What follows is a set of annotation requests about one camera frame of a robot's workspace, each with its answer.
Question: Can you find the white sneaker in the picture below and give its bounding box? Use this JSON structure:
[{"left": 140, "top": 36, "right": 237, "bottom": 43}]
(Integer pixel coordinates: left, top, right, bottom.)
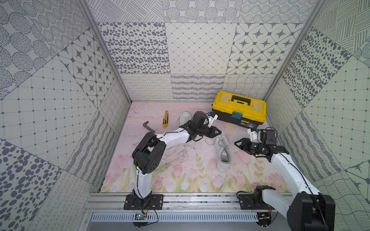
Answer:
[
  {"left": 206, "top": 134, "right": 231, "bottom": 172},
  {"left": 180, "top": 111, "right": 192, "bottom": 126}
]

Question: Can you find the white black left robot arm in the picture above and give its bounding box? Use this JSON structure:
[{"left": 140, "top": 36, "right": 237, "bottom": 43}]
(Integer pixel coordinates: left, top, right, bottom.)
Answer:
[{"left": 124, "top": 111, "right": 222, "bottom": 212}]

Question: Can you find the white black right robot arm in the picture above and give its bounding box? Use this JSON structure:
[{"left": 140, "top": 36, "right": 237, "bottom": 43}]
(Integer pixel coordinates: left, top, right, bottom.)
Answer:
[{"left": 234, "top": 128, "right": 335, "bottom": 231}]

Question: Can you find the yellow black plastic toolbox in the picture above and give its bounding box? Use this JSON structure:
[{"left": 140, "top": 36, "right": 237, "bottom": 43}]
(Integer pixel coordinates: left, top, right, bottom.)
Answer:
[{"left": 212, "top": 91, "right": 267, "bottom": 129}]

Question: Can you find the yellow black utility knife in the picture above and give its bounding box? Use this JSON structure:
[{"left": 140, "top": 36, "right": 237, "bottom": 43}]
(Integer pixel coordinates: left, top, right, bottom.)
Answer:
[{"left": 163, "top": 110, "right": 169, "bottom": 128}]

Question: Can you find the pink floral table mat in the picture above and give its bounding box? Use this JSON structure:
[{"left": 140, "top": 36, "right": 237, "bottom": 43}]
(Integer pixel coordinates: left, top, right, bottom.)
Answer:
[{"left": 100, "top": 102, "right": 289, "bottom": 193}]

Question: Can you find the dark metal hex key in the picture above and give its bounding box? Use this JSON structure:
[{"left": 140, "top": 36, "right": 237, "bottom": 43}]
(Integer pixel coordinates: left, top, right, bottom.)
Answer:
[{"left": 143, "top": 121, "right": 156, "bottom": 134}]

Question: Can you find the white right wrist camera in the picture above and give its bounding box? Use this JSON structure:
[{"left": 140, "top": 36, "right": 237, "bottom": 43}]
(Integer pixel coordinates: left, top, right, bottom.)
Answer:
[{"left": 247, "top": 129, "right": 260, "bottom": 142}]

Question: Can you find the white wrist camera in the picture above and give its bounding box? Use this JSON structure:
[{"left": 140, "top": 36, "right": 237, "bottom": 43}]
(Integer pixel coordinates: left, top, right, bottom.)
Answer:
[
  {"left": 207, "top": 112, "right": 218, "bottom": 128},
  {"left": 247, "top": 129, "right": 260, "bottom": 142}
]

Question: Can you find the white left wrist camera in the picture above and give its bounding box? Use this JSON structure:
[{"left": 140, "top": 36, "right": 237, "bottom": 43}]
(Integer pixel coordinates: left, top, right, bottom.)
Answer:
[{"left": 207, "top": 112, "right": 218, "bottom": 128}]

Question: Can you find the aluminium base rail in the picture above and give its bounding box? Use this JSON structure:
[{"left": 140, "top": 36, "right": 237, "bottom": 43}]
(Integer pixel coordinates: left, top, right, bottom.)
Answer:
[{"left": 82, "top": 193, "right": 277, "bottom": 226}]

